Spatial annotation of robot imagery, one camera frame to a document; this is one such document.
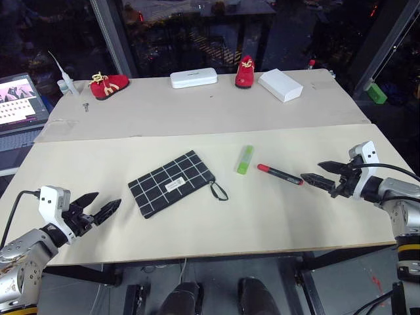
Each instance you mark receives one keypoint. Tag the black table frame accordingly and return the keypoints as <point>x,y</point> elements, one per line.
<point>210,272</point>

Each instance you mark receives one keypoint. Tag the red-capped black marker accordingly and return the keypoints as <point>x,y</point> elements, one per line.
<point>279,175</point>

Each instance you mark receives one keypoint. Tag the black grid pencil pouch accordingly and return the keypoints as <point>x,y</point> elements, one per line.
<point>173,183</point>

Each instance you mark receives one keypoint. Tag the laptop computer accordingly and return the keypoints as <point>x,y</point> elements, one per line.
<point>19,115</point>

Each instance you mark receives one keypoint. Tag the red shoe with yellow laces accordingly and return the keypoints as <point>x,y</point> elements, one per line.
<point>245,74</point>

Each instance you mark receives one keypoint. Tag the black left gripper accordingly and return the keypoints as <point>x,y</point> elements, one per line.
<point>76,218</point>

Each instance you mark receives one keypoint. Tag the green glue stick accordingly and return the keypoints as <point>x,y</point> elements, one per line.
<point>244,159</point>

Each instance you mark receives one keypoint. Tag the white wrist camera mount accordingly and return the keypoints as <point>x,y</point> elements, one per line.
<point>366,164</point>
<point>51,203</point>

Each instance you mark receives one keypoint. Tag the dark rounded robot foot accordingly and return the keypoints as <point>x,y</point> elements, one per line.
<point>257,296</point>
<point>180,298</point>

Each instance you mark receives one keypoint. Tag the small metal key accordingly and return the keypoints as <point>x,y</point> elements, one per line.
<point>86,106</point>

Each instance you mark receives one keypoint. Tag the red-capped bottle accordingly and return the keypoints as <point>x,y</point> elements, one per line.
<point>312,64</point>

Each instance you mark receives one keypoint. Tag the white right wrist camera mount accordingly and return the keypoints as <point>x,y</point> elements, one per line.
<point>366,164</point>

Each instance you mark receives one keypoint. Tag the green block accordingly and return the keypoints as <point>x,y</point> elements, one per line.
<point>376,93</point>

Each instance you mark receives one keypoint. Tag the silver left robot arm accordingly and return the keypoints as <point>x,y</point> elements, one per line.
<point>23,259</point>

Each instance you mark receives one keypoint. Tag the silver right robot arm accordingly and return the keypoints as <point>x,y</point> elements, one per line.
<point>397,203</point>

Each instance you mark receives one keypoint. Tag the white rectangular box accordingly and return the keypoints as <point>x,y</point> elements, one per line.
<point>280,85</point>

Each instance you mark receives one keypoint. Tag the red shoe with side logo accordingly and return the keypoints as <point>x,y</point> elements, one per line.
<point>108,86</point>

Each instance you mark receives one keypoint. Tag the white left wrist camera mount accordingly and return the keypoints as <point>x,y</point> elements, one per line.
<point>51,203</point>

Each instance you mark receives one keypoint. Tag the white glasses case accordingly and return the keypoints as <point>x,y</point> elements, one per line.
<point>193,77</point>

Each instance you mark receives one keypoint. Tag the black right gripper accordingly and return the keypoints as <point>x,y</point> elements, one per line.
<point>345,181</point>

